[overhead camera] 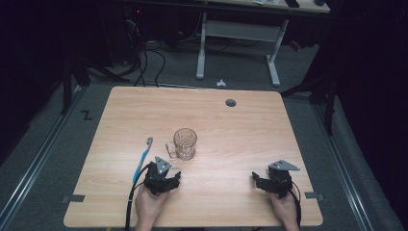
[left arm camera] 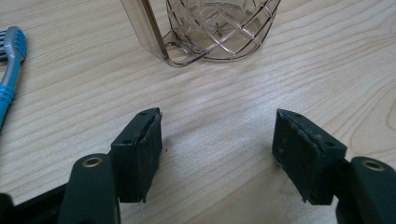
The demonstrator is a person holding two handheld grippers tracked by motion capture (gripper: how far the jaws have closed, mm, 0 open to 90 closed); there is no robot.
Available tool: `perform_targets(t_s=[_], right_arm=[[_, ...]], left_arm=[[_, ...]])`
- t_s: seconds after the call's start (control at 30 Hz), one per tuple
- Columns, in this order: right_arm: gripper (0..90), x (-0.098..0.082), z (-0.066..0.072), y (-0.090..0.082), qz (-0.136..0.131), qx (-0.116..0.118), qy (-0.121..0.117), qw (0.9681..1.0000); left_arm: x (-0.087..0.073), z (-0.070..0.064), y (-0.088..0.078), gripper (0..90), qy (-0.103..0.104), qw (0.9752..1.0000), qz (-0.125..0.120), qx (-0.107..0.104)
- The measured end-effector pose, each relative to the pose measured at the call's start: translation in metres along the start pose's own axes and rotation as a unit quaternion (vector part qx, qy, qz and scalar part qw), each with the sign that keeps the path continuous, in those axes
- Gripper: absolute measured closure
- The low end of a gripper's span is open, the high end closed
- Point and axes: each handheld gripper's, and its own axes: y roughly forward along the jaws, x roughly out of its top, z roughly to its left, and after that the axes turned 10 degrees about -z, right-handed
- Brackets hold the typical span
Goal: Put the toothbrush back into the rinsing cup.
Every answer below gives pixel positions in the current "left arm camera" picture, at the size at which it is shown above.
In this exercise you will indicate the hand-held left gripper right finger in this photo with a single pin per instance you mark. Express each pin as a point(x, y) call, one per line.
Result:
point(306, 158)

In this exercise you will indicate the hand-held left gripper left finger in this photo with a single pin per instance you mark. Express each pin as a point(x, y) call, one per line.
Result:
point(137, 155)

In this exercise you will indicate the clear patterned glass cup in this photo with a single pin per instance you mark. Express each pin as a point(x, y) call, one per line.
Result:
point(218, 31)

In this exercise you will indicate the blue and grey toothbrush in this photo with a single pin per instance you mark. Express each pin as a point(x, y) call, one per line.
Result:
point(12, 62)

